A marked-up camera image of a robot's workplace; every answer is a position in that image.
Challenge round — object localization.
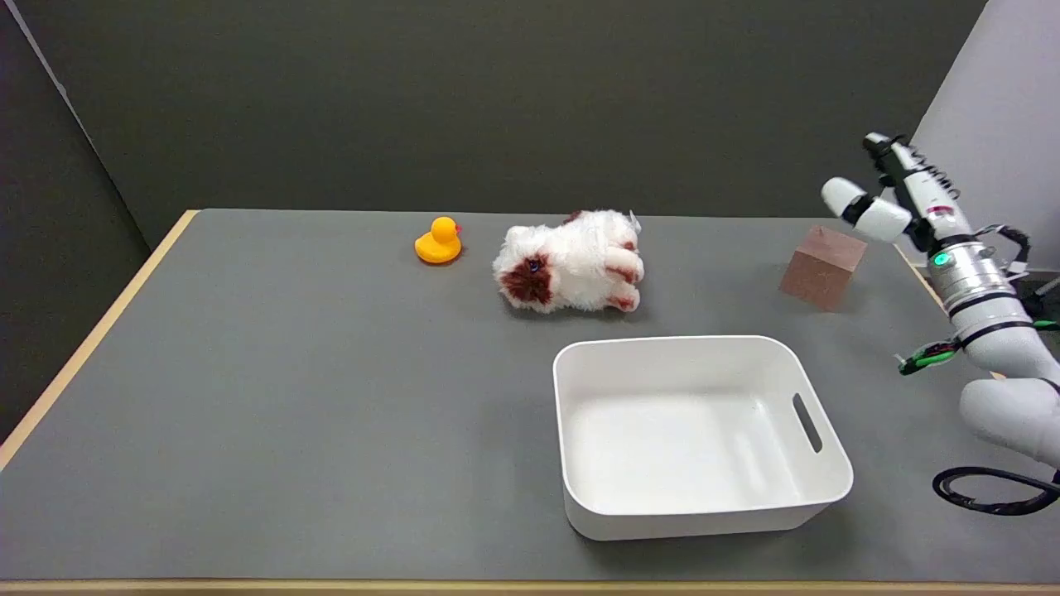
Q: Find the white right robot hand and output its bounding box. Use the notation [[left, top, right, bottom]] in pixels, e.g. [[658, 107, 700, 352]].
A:
[[821, 132, 976, 254]]

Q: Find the brown wooden cube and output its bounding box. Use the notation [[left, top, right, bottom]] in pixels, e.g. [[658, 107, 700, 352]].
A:
[[779, 226, 868, 313]]

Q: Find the white plastic bin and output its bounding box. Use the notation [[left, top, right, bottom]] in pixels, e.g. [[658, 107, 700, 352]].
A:
[[552, 334, 855, 542]]

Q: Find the white brown plush toy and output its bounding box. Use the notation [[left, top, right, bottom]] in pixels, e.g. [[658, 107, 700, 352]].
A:
[[492, 209, 645, 315]]

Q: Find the grey table mat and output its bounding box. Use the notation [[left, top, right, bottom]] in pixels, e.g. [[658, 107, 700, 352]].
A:
[[0, 209, 1060, 584]]

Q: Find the yellow rubber duck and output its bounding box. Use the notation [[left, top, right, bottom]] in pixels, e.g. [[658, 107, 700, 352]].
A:
[[414, 216, 463, 266]]

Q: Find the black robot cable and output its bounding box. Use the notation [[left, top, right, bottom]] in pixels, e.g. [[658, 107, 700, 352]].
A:
[[932, 466, 1060, 517]]

